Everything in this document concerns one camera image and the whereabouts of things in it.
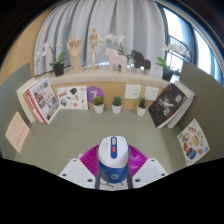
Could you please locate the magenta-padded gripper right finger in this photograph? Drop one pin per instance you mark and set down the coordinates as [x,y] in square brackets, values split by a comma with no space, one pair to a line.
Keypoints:
[151,171]

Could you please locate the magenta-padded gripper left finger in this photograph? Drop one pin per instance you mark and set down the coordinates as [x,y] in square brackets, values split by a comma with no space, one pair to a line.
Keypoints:
[75,171]

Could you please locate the blue and white computer mouse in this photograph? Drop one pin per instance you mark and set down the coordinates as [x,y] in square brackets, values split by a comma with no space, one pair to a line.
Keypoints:
[113,156]

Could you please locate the food sticker card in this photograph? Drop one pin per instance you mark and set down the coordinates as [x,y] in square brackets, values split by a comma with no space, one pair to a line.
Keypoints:
[193,141]

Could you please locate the small succulent in white pot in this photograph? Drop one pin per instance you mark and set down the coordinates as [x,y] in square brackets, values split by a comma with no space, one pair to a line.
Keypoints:
[117,108]
[98,108]
[141,110]

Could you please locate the black cover book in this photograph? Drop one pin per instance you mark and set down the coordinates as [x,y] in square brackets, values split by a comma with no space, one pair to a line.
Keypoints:
[166,105]

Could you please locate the beige paperback book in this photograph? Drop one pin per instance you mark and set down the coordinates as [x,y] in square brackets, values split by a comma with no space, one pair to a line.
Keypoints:
[17,131]

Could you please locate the white sticker sheet card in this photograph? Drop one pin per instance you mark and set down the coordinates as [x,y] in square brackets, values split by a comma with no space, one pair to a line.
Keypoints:
[71,97]

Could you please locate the red book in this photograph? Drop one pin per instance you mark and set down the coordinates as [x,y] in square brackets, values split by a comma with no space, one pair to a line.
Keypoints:
[36,106]

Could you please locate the white book with photo cover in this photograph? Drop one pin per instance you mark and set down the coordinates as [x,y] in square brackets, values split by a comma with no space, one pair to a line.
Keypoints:
[45,100]

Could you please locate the purple round number sign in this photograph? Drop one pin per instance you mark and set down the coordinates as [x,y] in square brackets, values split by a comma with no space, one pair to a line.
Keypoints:
[94,93]

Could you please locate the white book behind black book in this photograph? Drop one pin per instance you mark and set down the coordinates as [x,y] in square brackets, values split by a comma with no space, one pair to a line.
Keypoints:
[189,99]

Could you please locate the thick cream book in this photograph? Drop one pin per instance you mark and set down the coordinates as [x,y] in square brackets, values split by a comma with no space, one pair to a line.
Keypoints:
[21,96]

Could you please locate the wooden desk shelf ledge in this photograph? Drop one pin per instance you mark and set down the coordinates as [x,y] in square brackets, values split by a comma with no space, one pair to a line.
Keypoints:
[100,76]

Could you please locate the white orchid in black pot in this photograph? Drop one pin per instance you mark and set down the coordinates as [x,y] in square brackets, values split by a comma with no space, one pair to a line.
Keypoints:
[59,69]
[167,74]

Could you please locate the black wooden horse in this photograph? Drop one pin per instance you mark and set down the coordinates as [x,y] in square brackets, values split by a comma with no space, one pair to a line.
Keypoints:
[140,60]

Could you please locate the pink wooden horse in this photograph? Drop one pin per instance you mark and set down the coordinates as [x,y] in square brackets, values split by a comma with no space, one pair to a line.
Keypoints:
[116,60]

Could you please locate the wooden hand model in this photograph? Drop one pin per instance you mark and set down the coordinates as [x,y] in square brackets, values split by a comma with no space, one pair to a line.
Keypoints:
[75,50]

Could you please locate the window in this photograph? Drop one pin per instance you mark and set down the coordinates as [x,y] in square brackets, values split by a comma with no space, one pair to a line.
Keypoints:
[200,50]

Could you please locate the wooden artist mannequin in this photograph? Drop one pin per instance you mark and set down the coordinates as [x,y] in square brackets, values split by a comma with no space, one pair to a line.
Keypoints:
[95,41]

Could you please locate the white orchid behind horses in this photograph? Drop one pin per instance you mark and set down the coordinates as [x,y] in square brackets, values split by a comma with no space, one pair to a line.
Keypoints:
[119,39]

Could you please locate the grey white curtain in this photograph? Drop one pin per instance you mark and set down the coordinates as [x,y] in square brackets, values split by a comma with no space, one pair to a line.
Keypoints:
[66,23]

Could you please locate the white wall socket plate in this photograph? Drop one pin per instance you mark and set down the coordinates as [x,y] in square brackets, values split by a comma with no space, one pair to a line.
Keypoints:
[132,91]
[151,93]

